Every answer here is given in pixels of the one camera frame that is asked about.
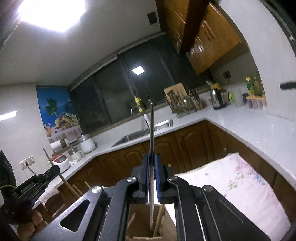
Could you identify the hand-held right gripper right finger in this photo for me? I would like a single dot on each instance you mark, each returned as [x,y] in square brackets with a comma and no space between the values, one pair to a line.
[157,176]

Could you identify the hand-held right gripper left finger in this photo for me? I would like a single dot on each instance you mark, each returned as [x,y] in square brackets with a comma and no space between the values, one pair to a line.
[146,176]

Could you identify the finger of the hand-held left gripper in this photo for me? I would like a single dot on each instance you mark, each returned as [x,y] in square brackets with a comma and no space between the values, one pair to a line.
[49,173]

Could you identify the metal chopstick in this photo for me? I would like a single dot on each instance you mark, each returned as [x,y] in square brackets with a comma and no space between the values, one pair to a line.
[151,129]

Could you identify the wooden utensil holder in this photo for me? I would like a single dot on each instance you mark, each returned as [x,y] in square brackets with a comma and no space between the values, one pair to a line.
[167,229]

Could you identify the cutlery drainer with utensils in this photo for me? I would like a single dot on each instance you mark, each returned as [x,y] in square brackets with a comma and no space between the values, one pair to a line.
[196,99]

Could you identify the person's left hand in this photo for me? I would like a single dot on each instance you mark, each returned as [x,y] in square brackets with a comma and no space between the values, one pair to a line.
[32,222]

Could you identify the white red rice cooker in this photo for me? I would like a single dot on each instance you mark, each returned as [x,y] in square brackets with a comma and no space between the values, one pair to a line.
[61,162]

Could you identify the fringed white towel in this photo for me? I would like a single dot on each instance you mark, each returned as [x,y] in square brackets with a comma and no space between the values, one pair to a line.
[48,194]

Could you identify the white paper roll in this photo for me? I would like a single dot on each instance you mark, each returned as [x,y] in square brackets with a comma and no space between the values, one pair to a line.
[55,146]

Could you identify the glass jar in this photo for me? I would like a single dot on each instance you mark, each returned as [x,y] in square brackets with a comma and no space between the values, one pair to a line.
[76,155]

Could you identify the brown jar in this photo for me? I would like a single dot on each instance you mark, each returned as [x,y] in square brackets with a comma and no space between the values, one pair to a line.
[62,143]

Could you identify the steel kitchen sink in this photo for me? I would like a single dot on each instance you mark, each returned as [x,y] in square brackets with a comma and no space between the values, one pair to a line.
[129,138]

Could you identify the white lidded pot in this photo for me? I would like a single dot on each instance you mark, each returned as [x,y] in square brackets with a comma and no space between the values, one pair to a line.
[87,144]

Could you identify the dark wooden base cabinets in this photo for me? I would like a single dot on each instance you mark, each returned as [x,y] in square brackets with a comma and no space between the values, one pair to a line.
[196,143]

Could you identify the chrome gooseneck faucet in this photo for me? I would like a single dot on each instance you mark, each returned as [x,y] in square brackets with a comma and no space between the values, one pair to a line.
[134,110]

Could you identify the metal dish rack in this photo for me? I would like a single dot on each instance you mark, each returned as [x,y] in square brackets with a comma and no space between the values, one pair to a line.
[181,106]

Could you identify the small grey bottle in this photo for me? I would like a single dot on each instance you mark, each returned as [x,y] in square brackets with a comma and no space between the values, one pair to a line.
[148,102]

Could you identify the floral white tablecloth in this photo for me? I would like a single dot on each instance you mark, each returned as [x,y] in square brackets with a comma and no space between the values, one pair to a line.
[231,185]

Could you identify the yellow dish soap bottle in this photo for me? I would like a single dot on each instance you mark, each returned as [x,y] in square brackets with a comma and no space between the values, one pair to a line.
[138,102]

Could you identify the wooden cutting board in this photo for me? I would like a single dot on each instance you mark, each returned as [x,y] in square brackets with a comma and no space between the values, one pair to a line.
[175,89]

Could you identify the white kitchen countertop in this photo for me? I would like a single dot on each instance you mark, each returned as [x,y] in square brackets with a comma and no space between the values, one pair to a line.
[231,126]

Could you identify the dark kitchen window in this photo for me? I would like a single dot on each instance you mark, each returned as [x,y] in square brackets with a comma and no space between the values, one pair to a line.
[111,92]

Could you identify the steel electric kettle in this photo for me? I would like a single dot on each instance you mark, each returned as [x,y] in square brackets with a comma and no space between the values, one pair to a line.
[217,99]

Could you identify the small green item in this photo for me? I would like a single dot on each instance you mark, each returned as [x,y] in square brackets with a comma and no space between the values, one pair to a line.
[231,97]

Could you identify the popsicle mold set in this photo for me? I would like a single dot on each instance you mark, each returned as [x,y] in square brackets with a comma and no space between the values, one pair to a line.
[255,103]

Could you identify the yellow green oil bottle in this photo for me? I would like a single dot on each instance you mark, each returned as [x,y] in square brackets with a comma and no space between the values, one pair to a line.
[249,87]

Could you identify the ceiling vent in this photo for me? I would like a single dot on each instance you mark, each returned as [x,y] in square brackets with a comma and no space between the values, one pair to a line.
[152,18]

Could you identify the ceiling lamp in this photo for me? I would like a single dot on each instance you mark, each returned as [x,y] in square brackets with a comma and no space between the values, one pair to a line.
[53,14]

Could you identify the wall socket strip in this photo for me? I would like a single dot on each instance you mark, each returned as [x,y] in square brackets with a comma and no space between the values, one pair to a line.
[27,162]

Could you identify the fruit beach wall poster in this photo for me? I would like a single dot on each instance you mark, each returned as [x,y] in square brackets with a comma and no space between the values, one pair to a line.
[53,104]

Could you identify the black wall outlet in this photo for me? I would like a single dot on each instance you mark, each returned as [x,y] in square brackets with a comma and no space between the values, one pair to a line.
[227,75]

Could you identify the wooden wall cabinets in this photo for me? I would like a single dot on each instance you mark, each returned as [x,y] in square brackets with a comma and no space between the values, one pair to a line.
[212,46]

